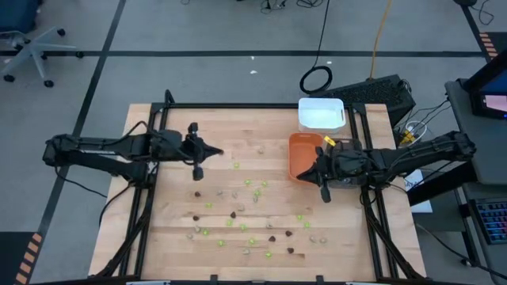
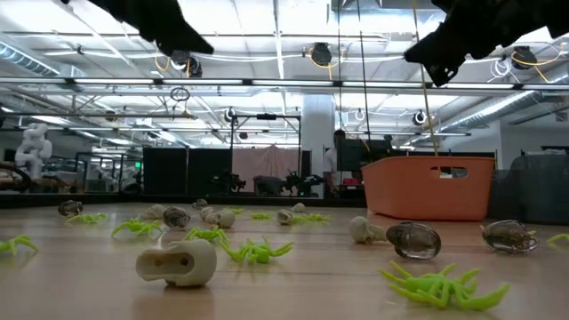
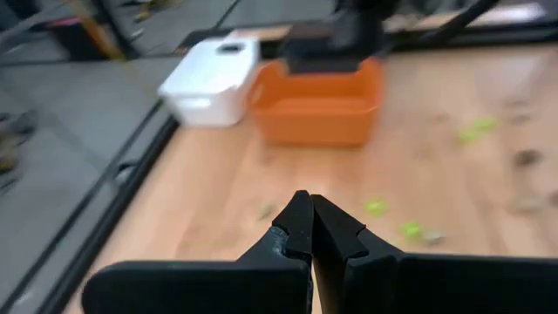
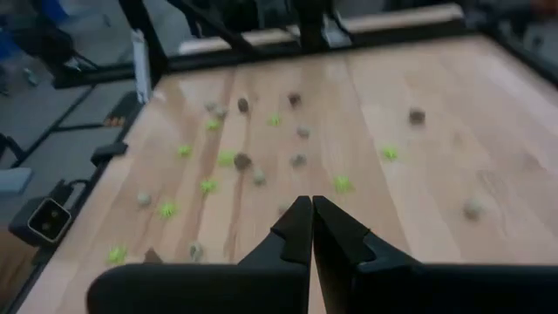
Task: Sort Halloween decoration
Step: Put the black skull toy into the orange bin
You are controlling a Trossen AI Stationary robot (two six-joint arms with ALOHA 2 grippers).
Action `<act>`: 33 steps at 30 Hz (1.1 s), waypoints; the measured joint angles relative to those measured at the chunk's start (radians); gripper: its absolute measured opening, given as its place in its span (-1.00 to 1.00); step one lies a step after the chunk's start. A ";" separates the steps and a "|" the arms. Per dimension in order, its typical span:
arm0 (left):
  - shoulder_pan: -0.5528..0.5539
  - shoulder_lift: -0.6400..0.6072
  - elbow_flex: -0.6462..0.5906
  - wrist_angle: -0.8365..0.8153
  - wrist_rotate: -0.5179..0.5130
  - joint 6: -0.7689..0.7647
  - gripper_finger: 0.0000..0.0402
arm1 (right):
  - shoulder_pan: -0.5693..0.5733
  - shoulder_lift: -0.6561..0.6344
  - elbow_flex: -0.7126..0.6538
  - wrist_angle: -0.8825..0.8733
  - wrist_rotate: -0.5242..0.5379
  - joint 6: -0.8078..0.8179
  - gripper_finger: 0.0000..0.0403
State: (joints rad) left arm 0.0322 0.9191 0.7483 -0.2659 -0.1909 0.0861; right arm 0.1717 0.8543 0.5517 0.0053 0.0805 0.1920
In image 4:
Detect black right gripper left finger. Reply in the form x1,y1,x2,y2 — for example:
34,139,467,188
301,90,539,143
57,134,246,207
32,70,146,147
85,195,314,314

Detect silver aluminium rail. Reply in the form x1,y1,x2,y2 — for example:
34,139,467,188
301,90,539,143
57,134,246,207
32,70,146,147
132,29,153,105

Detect black table edge clamp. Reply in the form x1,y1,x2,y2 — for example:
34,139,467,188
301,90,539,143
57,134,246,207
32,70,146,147
90,141,129,167

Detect black table-level camera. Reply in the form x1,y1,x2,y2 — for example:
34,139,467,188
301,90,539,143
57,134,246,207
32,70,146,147
7,195,73,249

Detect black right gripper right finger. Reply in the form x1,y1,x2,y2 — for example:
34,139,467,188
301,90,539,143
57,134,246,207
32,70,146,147
312,195,558,314

